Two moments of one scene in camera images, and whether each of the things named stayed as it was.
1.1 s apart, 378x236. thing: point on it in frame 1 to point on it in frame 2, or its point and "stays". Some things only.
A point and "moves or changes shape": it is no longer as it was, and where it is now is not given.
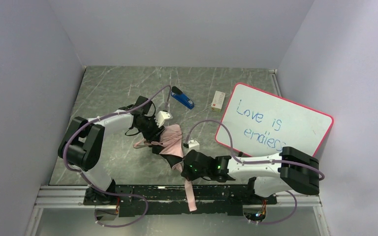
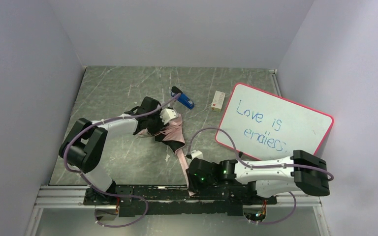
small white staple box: x=217 y=101 stays
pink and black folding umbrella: x=168 y=143 moves or changes shape
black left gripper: x=156 y=137 to x=158 y=128
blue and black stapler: x=177 y=94 stays
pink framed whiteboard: x=261 y=122 stays
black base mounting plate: x=172 y=200 stays
